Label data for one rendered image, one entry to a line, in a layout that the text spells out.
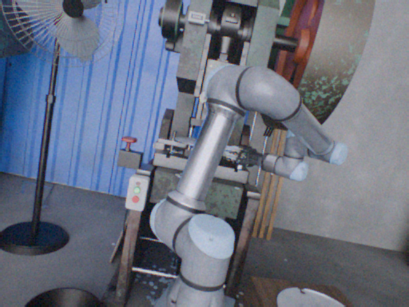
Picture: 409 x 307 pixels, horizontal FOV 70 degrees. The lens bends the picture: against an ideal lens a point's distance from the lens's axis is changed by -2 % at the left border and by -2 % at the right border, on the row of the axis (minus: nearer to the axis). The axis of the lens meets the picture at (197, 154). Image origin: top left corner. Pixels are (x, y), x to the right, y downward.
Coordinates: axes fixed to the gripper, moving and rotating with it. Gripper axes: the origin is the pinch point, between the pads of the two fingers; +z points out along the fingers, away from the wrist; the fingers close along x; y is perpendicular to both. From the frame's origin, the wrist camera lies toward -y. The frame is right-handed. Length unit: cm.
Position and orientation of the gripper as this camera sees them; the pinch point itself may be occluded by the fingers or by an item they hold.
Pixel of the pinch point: (228, 150)
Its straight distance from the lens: 132.2
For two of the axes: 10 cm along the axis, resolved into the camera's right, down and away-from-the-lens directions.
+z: -7.7, -2.3, 5.9
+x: -1.8, 9.7, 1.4
